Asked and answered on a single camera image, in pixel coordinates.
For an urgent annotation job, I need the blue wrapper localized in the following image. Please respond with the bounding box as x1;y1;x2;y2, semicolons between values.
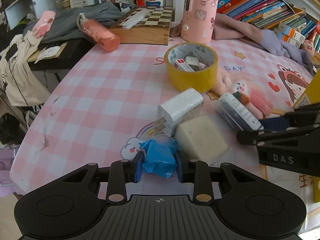
139;138;179;179

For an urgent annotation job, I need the white cylindrical tube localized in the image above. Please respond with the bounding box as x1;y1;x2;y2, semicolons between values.
217;92;264;131

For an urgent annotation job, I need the white power adapter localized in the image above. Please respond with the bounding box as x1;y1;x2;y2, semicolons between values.
153;88;204;137

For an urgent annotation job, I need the yellow cardboard box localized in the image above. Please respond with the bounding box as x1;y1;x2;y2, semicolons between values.
293;70;320;109

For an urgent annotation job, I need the pink pig plush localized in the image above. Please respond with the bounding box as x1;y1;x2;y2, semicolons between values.
300;39;315;58

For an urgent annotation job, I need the orange white box lower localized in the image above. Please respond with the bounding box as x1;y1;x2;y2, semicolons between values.
273;28;301;49

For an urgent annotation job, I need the orange white box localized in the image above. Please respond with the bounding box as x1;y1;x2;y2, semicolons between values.
278;22;305;43
273;28;301;49

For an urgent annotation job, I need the orange white box upper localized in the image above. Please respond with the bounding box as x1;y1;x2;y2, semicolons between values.
278;22;305;43

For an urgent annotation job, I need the pink plush glove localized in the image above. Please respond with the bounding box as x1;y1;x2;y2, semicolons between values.
211;67;273;119

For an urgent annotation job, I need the yellow tape roll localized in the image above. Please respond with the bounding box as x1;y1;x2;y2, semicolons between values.
164;42;218;93

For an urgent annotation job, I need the small red white box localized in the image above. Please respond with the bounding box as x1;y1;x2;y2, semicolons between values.
174;59;195;72

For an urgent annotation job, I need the purple pink cloth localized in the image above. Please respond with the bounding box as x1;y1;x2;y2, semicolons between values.
170;12;316;75

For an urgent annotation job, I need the pink bottle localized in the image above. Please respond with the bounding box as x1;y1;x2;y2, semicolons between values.
76;13;120;52

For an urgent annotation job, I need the cream tote bag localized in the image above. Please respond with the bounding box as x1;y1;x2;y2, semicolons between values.
1;31;50;107

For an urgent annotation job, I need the row of leaning books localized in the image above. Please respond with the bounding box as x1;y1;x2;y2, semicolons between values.
217;0;313;33

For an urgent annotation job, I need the wooden chessboard box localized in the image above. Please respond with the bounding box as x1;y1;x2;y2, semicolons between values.
110;6;173;45

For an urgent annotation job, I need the white pencil case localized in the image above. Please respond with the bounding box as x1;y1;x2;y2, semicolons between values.
120;9;150;30

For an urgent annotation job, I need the pink cylindrical humidifier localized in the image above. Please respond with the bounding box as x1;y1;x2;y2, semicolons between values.
180;0;218;44

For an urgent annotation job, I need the grey cloth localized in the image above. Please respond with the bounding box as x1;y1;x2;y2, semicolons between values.
23;2;124;43

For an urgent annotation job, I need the pink glove on cloth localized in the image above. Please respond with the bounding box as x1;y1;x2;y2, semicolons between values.
31;10;56;38

